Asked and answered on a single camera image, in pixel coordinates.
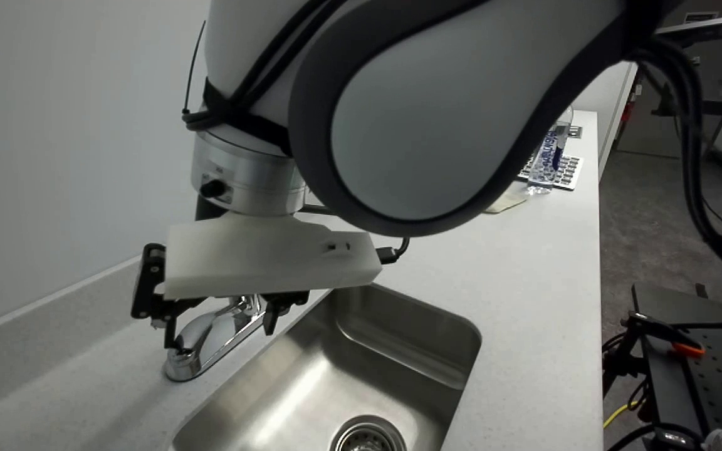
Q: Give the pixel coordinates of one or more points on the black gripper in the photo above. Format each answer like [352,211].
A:
[201,298]

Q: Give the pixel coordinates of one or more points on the chrome tap faucet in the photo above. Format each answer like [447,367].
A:
[212,338]

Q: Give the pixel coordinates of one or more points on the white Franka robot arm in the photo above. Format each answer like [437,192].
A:
[428,108]

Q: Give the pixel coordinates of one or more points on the stainless steel sink basin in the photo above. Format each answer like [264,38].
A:
[320,376]

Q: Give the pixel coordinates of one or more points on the metal sink drain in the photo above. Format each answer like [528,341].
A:
[367,437]

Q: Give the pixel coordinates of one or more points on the yellowish white crumpled cloth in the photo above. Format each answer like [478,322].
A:
[512,201]

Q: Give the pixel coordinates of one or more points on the white printed marker paper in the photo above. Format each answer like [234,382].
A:
[556,163]

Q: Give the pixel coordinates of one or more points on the black optical breadboard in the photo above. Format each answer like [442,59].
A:
[714,376]

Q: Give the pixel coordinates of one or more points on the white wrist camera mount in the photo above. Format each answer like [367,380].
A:
[263,260]

